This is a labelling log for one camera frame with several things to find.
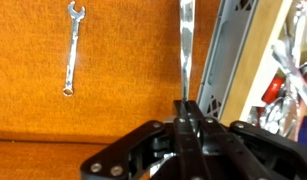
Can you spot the patterned metal spoon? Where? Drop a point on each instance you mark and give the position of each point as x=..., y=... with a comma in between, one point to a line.
x=187, y=23

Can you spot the grey plastic tray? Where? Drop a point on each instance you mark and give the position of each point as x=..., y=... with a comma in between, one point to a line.
x=231, y=29

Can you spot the orange fabric couch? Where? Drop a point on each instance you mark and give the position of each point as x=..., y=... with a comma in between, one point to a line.
x=127, y=72

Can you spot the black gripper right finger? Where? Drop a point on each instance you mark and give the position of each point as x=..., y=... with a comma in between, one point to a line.
x=253, y=152

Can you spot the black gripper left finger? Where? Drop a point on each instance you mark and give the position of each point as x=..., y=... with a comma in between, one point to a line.
x=173, y=146

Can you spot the silver combination wrench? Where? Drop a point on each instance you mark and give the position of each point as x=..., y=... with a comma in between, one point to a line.
x=76, y=17

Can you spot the pile of cutlery in rack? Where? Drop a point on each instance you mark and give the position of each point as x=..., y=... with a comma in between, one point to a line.
x=280, y=98

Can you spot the wooden compartment rack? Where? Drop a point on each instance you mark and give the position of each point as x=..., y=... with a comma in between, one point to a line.
x=256, y=66

